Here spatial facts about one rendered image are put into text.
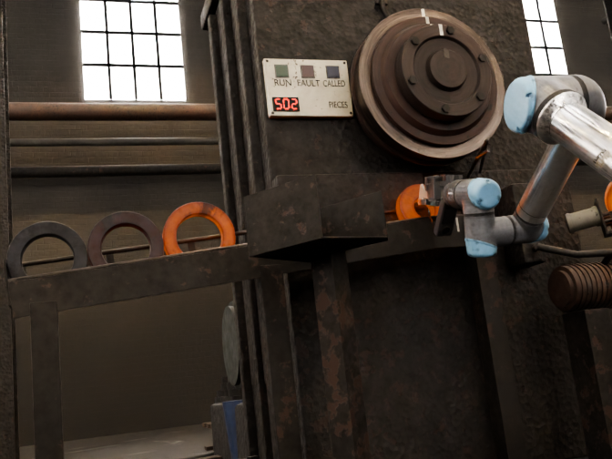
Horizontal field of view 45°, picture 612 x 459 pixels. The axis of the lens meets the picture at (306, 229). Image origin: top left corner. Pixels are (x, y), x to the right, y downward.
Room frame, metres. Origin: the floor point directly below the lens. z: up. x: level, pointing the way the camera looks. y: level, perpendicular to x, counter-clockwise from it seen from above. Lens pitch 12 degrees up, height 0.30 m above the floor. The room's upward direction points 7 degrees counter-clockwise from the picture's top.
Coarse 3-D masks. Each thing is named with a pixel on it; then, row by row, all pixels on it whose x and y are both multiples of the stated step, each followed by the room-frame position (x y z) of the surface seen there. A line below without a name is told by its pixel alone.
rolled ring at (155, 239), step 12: (108, 216) 1.75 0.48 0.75; (120, 216) 1.76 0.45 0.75; (132, 216) 1.77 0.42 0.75; (144, 216) 1.78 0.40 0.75; (96, 228) 1.74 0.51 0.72; (108, 228) 1.75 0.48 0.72; (144, 228) 1.78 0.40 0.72; (156, 228) 1.78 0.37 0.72; (96, 240) 1.74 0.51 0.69; (156, 240) 1.78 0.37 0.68; (96, 252) 1.74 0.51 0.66; (156, 252) 1.78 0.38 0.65; (96, 264) 1.74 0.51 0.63
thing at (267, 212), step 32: (288, 192) 1.51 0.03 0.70; (256, 224) 1.57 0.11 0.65; (288, 224) 1.52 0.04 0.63; (320, 224) 1.47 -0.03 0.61; (352, 224) 1.73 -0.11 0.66; (384, 224) 1.68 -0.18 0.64; (256, 256) 1.60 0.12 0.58; (288, 256) 1.70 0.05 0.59; (320, 256) 1.63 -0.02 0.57; (320, 288) 1.63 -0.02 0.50; (320, 320) 1.64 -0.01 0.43; (352, 320) 1.65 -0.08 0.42; (352, 352) 1.64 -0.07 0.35; (352, 384) 1.63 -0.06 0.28; (352, 416) 1.62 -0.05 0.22; (352, 448) 1.61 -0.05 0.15
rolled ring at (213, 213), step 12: (192, 204) 1.81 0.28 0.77; (204, 204) 1.82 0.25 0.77; (180, 216) 1.80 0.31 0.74; (192, 216) 1.83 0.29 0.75; (204, 216) 1.84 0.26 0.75; (216, 216) 1.83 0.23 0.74; (168, 228) 1.79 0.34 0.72; (228, 228) 1.84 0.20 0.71; (168, 240) 1.79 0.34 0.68; (228, 240) 1.84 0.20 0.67; (168, 252) 1.79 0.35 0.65; (180, 252) 1.80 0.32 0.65
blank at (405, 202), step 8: (416, 184) 2.05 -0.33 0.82; (408, 192) 2.03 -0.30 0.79; (416, 192) 2.04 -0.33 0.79; (400, 200) 2.01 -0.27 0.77; (408, 200) 2.02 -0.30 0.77; (416, 200) 2.05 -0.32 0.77; (400, 208) 2.01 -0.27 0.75; (408, 208) 2.02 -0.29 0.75; (432, 208) 2.06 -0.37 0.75; (400, 216) 2.02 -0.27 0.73; (408, 216) 2.01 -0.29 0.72; (416, 216) 2.02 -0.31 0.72
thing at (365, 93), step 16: (400, 16) 2.00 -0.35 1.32; (416, 16) 2.02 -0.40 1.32; (432, 16) 2.03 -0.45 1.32; (448, 16) 2.05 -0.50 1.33; (384, 32) 1.98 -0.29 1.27; (368, 48) 1.96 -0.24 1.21; (368, 64) 1.96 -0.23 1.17; (496, 64) 2.09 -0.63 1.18; (368, 80) 1.96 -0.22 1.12; (496, 80) 2.09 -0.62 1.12; (368, 96) 1.96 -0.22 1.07; (368, 112) 1.99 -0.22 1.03; (496, 112) 2.08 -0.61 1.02; (384, 128) 1.97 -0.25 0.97; (496, 128) 2.08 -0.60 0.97; (400, 144) 1.98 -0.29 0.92; (416, 144) 2.00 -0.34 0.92; (464, 144) 2.04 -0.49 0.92; (480, 144) 2.06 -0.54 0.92; (432, 160) 2.07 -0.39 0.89
